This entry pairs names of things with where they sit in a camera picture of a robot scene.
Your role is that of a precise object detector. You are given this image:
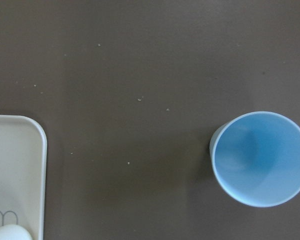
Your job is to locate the cream serving tray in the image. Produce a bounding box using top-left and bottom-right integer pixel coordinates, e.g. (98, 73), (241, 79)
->
(0, 115), (48, 240)

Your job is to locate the blue cup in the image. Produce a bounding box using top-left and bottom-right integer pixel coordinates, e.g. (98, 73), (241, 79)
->
(209, 111), (300, 208)

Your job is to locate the cream cup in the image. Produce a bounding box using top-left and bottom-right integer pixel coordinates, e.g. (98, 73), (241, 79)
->
(0, 224), (33, 240)

